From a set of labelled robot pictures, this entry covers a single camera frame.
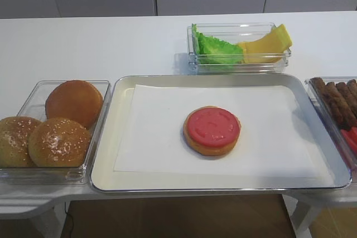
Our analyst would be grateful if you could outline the red tomato slice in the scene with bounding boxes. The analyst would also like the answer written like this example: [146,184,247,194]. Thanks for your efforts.
[186,106,241,147]

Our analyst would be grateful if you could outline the silver metal tray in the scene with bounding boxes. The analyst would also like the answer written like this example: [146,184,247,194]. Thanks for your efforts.
[91,74,351,193]

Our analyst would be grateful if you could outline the sesame bun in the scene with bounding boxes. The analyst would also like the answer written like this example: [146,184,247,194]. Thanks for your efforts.
[28,118,91,167]
[1,116,41,168]

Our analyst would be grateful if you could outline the brown meat patties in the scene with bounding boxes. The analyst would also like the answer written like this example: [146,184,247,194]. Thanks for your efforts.
[310,77,356,131]

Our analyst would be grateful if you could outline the right sesame bun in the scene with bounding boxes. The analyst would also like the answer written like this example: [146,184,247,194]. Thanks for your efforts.
[28,118,91,167]

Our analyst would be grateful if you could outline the yellow cheese slices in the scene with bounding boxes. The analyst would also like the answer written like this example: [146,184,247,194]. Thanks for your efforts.
[237,24,292,64]

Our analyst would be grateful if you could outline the plain orange bun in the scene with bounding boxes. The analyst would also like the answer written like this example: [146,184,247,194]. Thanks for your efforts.
[45,80,103,129]

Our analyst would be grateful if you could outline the clear plastic bun container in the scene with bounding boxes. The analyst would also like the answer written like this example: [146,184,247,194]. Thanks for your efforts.
[1,80,111,185]

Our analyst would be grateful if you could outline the clear meat container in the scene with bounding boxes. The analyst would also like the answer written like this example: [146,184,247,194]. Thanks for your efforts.
[305,79,356,183]

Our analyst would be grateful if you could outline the thin black cable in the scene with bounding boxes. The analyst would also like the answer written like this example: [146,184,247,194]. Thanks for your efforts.
[64,201,74,238]

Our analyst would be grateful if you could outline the red tomato slices in container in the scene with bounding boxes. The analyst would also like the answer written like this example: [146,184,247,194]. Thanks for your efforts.
[341,127,357,154]

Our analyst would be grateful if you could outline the left sesame bun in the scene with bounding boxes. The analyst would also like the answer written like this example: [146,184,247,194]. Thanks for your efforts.
[1,116,41,168]

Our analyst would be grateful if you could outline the white paper sheet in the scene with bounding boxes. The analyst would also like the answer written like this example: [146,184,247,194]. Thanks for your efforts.
[114,85,328,178]

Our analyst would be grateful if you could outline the green lettuce leaf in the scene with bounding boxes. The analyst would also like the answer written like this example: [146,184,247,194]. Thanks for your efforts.
[192,24,243,65]

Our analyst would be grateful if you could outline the clear lettuce cheese container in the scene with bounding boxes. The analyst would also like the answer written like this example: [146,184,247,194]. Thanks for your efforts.
[187,22,291,74]

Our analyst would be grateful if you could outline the bottom bun on tray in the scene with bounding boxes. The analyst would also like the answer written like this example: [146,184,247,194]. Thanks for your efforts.
[183,111,239,156]

